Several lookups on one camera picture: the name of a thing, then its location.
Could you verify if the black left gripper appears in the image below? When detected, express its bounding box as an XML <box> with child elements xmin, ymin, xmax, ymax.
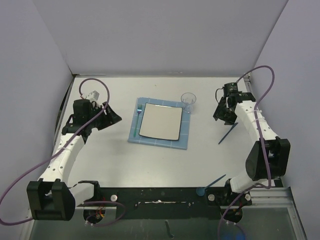
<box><xmin>86</xmin><ymin>102</ymin><xmax>121</xmax><ymax>130</ymax></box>

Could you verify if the clear drinking glass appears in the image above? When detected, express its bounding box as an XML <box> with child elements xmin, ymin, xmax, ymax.
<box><xmin>180</xmin><ymin>92</ymin><xmax>197</xmax><ymax>113</ymax></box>

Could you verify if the square white plate dark rim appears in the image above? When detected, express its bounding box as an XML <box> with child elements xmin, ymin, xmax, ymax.
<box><xmin>139</xmin><ymin>103</ymin><xmax>183</xmax><ymax>141</ymax></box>

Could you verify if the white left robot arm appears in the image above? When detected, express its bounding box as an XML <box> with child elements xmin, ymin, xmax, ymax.
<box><xmin>26</xmin><ymin>99</ymin><xmax>122</xmax><ymax>221</ymax></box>

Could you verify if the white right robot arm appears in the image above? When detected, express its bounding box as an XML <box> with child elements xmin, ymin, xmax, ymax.
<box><xmin>213</xmin><ymin>82</ymin><xmax>291</xmax><ymax>205</ymax></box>

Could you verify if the dark blue knife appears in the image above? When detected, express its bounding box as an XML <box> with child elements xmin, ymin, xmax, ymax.
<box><xmin>218</xmin><ymin>122</ymin><xmax>238</xmax><ymax>145</ymax></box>

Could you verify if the blue plastic spoon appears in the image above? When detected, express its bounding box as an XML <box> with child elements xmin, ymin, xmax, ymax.
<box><xmin>196</xmin><ymin>174</ymin><xmax>226</xmax><ymax>197</ymax></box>

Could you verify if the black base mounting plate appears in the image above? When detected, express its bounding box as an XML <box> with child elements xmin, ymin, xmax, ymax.
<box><xmin>82</xmin><ymin>185</ymin><xmax>252</xmax><ymax>222</ymax></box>

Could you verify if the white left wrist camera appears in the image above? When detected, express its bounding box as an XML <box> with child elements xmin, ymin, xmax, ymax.
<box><xmin>82</xmin><ymin>90</ymin><xmax>100</xmax><ymax>102</ymax></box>

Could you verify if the aluminium table frame rail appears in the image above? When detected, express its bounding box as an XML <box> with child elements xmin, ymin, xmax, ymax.
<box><xmin>243</xmin><ymin>72</ymin><xmax>308</xmax><ymax>240</ymax></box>

